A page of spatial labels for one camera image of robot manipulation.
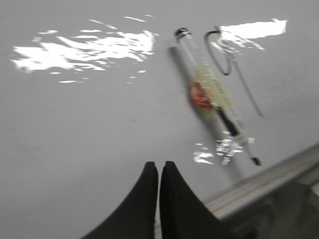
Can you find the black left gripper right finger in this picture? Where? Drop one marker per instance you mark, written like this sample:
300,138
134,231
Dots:
182,214

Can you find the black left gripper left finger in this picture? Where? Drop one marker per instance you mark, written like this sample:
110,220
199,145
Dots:
134,218

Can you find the white black whiteboard marker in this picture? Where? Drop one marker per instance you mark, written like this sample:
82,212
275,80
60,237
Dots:
208,95

